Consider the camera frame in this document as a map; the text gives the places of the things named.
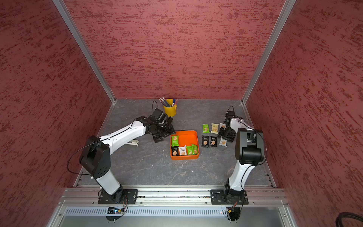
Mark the yellow pencil cup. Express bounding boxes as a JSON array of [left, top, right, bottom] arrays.
[[164, 99, 177, 117]]

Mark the orange storage box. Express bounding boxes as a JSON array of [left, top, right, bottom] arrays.
[[170, 130, 200, 161]]

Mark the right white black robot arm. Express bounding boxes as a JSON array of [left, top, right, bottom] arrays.
[[224, 117, 265, 196]]

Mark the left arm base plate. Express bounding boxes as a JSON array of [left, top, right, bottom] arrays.
[[98, 189, 138, 205]]

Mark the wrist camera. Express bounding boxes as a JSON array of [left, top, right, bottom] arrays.
[[149, 108, 167, 124], [224, 111, 238, 124]]

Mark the white cookie packet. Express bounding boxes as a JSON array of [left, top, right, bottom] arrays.
[[178, 146, 187, 156]]

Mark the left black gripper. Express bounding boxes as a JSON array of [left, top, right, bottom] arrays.
[[150, 123, 176, 142]]

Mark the aluminium front rail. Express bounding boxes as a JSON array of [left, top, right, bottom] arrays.
[[58, 185, 290, 207]]

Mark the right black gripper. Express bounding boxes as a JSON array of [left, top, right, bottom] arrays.
[[218, 126, 236, 142]]

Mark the green cookie packet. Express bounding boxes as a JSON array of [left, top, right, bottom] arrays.
[[171, 135, 179, 147], [202, 124, 210, 133]]

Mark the black cookie packet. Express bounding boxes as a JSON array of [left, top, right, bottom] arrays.
[[209, 136, 218, 147], [171, 146, 179, 156], [201, 135, 210, 148]]

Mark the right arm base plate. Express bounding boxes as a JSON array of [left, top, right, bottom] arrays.
[[210, 189, 249, 205]]

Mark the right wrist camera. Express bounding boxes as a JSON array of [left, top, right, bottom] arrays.
[[224, 111, 238, 124]]

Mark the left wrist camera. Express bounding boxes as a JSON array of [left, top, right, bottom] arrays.
[[149, 108, 167, 124]]

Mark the white cookie packet outside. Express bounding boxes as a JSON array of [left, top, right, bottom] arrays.
[[219, 138, 227, 147]]

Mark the black cable loop corner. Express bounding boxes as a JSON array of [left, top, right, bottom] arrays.
[[336, 212, 363, 227]]

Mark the white object under left arm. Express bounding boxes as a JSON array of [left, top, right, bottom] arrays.
[[126, 140, 140, 146]]

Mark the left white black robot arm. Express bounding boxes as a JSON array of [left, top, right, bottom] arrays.
[[79, 116, 175, 195]]

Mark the coloured pencils bunch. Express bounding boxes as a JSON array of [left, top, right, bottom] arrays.
[[159, 97, 179, 107]]

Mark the cream cookie packet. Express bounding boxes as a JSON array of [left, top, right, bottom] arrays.
[[210, 124, 219, 134]]

